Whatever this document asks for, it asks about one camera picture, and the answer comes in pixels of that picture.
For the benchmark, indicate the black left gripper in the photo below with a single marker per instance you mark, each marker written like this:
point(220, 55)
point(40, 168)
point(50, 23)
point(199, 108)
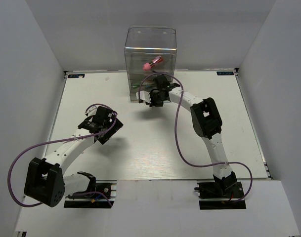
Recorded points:
point(117, 125)

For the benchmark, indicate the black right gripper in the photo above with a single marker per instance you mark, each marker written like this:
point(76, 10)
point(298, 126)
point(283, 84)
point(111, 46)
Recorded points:
point(153, 103)

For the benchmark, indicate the pink-capped marker tube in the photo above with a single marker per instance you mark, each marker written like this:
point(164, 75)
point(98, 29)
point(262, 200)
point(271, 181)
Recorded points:
point(150, 65)

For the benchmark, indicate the clear acrylic drawer organizer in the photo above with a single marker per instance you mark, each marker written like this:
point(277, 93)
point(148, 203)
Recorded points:
point(148, 49)

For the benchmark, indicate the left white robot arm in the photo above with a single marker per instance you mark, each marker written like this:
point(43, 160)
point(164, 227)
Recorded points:
point(46, 181)

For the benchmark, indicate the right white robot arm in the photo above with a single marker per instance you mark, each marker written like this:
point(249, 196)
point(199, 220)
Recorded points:
point(206, 122)

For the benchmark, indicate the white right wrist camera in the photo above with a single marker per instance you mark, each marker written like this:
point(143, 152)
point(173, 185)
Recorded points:
point(143, 96)

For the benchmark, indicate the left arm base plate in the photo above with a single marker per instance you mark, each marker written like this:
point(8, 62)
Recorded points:
point(101, 196)

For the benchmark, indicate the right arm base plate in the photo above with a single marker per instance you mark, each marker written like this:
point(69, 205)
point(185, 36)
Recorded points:
point(211, 197)

